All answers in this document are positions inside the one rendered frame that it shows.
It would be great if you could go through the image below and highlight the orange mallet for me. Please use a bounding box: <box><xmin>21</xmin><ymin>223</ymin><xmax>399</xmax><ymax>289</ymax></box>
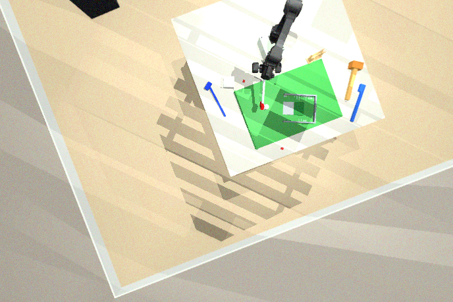
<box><xmin>344</xmin><ymin>61</ymin><xmax>364</xmax><ymax>101</ymax></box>

